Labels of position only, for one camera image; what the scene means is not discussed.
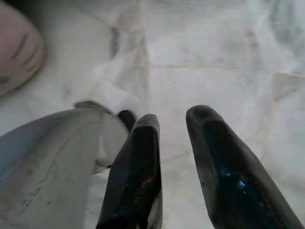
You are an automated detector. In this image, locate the silver robot right leg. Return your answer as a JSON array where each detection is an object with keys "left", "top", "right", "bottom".
[{"left": 0, "top": 100, "right": 138, "bottom": 229}]

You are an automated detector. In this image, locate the pink pillow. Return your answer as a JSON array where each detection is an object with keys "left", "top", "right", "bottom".
[{"left": 0, "top": 2, "right": 46, "bottom": 97}]

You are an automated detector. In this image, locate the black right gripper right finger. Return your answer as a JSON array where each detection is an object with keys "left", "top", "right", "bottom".
[{"left": 186, "top": 104, "right": 305, "bottom": 229}]

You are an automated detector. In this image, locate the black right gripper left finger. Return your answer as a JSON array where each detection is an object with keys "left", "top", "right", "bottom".
[{"left": 96, "top": 114, "right": 163, "bottom": 229}]

